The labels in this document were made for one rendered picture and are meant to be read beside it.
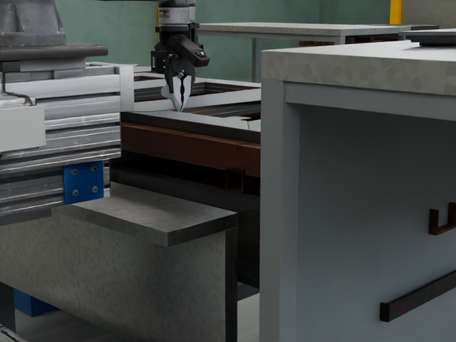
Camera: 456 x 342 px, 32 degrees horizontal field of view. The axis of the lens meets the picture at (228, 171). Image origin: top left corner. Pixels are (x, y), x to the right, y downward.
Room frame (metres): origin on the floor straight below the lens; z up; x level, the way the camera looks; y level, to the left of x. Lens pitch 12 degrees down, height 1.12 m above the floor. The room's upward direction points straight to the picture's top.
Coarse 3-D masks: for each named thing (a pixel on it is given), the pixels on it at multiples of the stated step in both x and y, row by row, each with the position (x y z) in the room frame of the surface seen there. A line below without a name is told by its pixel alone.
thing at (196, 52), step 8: (176, 40) 1.95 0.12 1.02; (184, 40) 1.97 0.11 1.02; (176, 48) 1.95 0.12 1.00; (184, 48) 1.93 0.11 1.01; (192, 48) 1.94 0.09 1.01; (200, 48) 1.96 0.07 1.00; (184, 56) 1.93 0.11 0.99; (192, 56) 1.91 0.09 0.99; (200, 56) 1.91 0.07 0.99; (208, 56) 1.93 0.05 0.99; (200, 64) 1.91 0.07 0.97
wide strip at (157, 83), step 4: (148, 80) 2.73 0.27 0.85; (152, 80) 2.73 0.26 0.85; (156, 80) 2.73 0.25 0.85; (160, 80) 2.73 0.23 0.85; (164, 80) 2.73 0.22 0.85; (196, 80) 2.73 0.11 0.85; (200, 80) 2.73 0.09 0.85; (204, 80) 2.73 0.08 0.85; (136, 84) 2.59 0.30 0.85; (140, 84) 2.59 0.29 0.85; (144, 84) 2.59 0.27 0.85; (148, 84) 2.59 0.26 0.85; (152, 84) 2.59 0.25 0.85; (156, 84) 2.59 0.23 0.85; (160, 84) 2.59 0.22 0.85; (164, 84) 2.59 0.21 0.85; (136, 88) 2.47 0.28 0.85; (140, 88) 2.47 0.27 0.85
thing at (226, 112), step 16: (144, 80) 2.88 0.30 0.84; (144, 96) 2.46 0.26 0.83; (160, 96) 2.51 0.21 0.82; (192, 96) 2.26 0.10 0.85; (192, 112) 2.02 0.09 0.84; (208, 112) 2.05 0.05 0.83; (224, 112) 2.09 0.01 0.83; (240, 112) 2.13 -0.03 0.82; (256, 112) 2.18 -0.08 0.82; (176, 128) 1.81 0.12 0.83; (192, 128) 1.78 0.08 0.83; (208, 128) 1.74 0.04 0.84; (224, 128) 1.71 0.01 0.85
